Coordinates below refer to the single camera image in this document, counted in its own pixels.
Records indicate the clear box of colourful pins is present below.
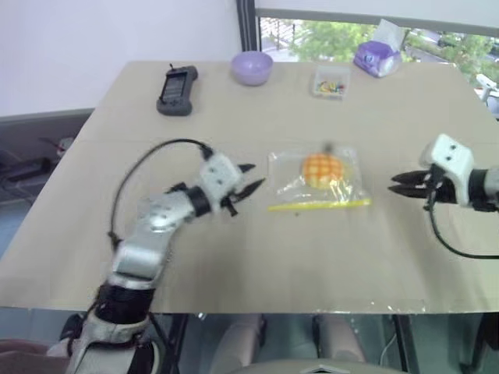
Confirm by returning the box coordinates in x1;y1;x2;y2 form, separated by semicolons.
310;65;351;101

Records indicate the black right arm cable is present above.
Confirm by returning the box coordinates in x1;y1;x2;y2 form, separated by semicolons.
423;163;499;260

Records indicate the dark equipment on floor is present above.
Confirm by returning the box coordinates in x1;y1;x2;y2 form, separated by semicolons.
0;136;76;186

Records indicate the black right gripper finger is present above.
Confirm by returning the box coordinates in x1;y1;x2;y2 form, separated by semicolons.
387;183;430;199
391;170;430;185

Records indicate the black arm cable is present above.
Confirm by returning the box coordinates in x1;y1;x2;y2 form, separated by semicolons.
423;163;499;260
106;138;214;250

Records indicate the black metal table leg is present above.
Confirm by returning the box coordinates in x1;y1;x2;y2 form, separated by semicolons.
150;312;190;374
392;313;421;374

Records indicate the dark window frame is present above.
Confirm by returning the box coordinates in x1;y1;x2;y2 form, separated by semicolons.
235;0;499;63

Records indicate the purple bowl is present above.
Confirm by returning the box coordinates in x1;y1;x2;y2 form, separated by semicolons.
231;51;274;87

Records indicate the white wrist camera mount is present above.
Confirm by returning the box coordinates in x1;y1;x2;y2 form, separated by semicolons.
199;152;242;213
419;133;475;207

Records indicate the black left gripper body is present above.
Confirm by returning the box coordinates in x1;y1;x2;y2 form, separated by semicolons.
220;185;251;217

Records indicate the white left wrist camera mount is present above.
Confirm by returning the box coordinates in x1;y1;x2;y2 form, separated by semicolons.
199;152;242;213

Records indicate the clear zip bag yellow seal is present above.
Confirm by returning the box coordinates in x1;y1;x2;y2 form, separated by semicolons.
267;145;372;213

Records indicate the purple tissue pack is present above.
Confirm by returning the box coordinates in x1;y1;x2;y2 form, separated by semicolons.
352;18;406;79

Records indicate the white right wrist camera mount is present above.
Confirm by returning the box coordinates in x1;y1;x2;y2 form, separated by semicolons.
419;133;475;207

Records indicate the grey rounded robot leg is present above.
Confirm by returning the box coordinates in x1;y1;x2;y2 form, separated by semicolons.
311;313;366;364
215;313;268;368

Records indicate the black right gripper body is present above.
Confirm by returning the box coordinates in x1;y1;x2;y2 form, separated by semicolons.
423;164;460;206

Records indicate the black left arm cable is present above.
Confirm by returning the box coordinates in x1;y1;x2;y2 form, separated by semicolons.
106;138;214;250

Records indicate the dark grey handheld controller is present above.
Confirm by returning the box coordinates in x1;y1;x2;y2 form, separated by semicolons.
156;64;199;117

